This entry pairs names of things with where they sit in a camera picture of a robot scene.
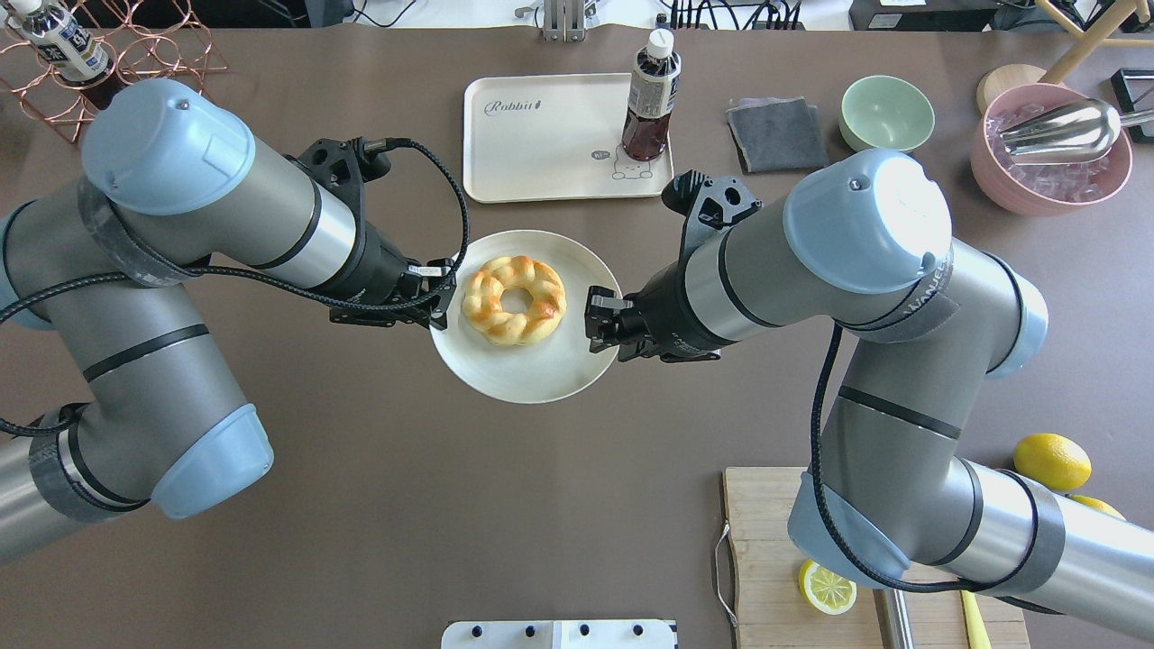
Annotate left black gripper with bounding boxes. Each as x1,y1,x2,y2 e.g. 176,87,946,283
325,230,458,330

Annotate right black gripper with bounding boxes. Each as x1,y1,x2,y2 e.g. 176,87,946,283
586,263,722,364

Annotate twisted glazed donut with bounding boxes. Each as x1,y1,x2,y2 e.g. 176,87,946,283
462,255,568,346

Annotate white round plate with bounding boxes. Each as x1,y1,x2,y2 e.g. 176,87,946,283
430,230,619,404

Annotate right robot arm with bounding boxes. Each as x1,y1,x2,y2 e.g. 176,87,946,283
584,149,1153,640

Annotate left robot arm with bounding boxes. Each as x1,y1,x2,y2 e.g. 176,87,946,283
3,79,464,562

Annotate cream serving tray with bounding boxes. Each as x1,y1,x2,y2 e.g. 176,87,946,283
463,73,674,203

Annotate dark tea bottle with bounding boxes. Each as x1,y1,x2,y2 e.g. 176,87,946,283
619,28,682,161

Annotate grey folded cloth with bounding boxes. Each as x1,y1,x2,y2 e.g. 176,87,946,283
726,97,829,174

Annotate mint green bowl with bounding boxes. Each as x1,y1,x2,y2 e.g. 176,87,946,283
839,75,937,152

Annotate wooden cutting board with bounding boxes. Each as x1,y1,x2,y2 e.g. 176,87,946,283
722,467,1031,648

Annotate halved lemon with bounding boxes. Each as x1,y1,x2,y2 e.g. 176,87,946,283
797,559,857,616

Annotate bottle in rack upper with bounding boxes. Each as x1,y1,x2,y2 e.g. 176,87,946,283
5,1,113,87

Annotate pink bowl with ice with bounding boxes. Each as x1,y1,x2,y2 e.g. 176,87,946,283
971,83,1132,216

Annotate yellow lemon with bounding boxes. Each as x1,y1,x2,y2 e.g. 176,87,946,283
1012,433,1093,492
1067,494,1126,520

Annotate yellow plastic knife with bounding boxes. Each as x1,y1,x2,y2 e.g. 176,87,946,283
959,590,992,649

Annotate metal ice scoop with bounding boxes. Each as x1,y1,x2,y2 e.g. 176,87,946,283
998,98,1153,165

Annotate wooden mug tree stand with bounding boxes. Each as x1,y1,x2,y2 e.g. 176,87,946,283
975,1,1151,114

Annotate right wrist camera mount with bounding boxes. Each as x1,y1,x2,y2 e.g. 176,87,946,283
661,171,765,261

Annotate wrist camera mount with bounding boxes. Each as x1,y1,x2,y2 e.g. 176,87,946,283
293,137,391,216
661,171,765,261

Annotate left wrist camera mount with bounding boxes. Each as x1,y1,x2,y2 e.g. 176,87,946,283
293,137,391,216

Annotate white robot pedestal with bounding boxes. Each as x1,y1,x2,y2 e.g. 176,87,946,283
440,617,679,648

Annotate copper wire bottle rack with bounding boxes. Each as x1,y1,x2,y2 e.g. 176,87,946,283
3,1,231,146

